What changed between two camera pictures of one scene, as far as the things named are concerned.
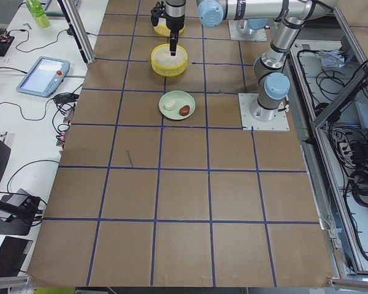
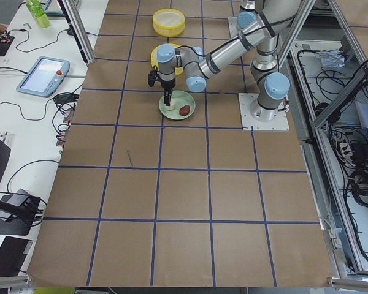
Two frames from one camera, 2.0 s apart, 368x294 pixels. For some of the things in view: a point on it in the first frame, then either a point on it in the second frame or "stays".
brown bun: (184, 110) stays
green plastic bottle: (37, 10) stays
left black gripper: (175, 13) to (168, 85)
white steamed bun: (170, 106) stays
